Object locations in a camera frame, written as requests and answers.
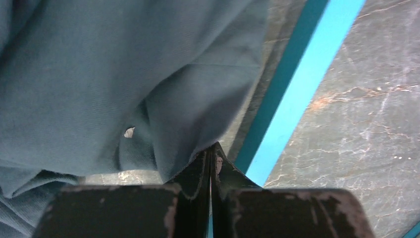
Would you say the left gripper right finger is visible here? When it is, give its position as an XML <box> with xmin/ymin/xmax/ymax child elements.
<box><xmin>210</xmin><ymin>143</ymin><xmax>374</xmax><ymax>238</ymax></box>

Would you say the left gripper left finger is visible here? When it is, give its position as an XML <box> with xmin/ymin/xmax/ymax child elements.
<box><xmin>33</xmin><ymin>150</ymin><xmax>211</xmax><ymax>238</ymax></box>

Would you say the blue picture frame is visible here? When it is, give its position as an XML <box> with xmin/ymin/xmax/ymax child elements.
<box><xmin>229</xmin><ymin>0</ymin><xmax>420</xmax><ymax>238</ymax></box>

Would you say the grey-blue cloth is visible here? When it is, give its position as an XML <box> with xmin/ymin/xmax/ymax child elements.
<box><xmin>0</xmin><ymin>0</ymin><xmax>269</xmax><ymax>238</ymax></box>

